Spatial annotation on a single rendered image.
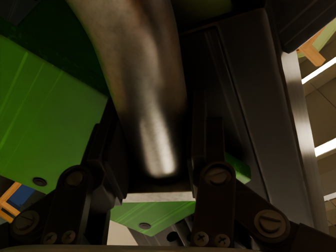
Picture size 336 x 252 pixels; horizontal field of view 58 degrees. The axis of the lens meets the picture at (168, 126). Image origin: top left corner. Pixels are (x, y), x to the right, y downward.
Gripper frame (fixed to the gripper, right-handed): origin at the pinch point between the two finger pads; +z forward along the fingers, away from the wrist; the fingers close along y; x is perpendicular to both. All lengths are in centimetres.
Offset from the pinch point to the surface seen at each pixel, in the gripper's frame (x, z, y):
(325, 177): -259, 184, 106
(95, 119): -0.7, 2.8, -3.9
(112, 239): -533, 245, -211
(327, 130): -449, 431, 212
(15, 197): -358, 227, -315
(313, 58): -147, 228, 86
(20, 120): -0.4, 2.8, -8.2
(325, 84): -469, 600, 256
